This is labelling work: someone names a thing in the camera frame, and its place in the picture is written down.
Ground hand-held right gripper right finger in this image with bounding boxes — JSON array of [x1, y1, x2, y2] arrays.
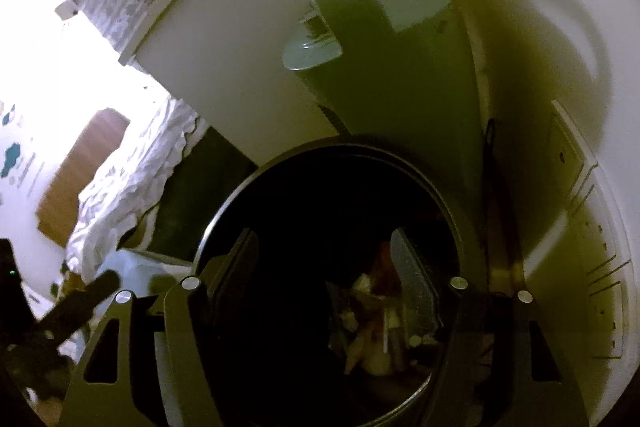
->
[[391, 228, 591, 427]]

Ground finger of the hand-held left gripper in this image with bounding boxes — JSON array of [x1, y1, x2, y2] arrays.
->
[[36, 269, 122, 349]]

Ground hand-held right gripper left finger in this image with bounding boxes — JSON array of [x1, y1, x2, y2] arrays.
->
[[60, 229, 261, 427]]

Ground clothes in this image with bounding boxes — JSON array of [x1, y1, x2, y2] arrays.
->
[[325, 241, 443, 378]]

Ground brown wooden door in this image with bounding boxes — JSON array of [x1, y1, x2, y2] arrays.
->
[[36, 107, 132, 246]]

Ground white ruffled blanket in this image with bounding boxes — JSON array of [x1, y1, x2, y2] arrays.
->
[[65, 97, 211, 280]]

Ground white nightstand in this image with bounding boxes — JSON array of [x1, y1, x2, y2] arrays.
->
[[122, 0, 483, 172]]

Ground dark bed frame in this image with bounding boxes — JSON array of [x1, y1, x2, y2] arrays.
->
[[150, 127, 258, 265]]

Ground large blue cloud wall sticker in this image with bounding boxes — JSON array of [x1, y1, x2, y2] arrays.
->
[[0, 144, 23, 180]]

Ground white wall outlet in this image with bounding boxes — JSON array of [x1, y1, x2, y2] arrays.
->
[[547, 99, 601, 188]]

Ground small white wall device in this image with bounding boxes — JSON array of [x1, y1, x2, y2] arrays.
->
[[54, 0, 80, 22]]

